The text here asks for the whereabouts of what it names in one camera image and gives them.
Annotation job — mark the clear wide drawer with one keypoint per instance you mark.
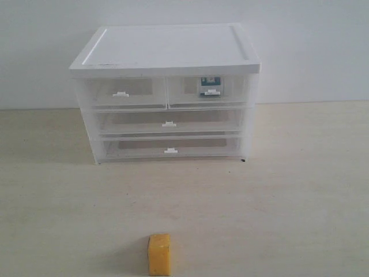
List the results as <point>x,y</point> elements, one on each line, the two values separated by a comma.
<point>176,147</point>
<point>170,121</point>

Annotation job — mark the white teal labelled bottle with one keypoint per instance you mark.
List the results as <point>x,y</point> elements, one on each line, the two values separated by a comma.
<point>210,87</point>

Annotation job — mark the clear bottom wide drawer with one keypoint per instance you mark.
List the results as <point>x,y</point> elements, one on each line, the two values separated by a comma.
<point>176,147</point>

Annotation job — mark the white plastic drawer cabinet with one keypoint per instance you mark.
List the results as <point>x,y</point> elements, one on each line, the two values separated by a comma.
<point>163,51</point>

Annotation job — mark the clear middle wide drawer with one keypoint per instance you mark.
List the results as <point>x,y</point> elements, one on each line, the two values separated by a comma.
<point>170,121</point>

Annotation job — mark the yellow cheese block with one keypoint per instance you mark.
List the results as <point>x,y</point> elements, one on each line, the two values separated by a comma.
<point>159,255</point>

